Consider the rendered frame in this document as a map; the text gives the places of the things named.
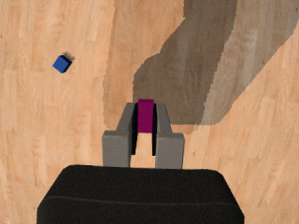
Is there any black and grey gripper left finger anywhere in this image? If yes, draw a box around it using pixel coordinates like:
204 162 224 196
102 103 138 168

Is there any small blue cube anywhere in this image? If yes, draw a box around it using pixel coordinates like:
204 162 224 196
52 55 72 74

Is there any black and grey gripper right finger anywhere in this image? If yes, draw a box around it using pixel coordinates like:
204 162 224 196
151 104 185 169

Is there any short magenta rod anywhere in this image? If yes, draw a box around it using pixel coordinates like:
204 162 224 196
137 99 154 133

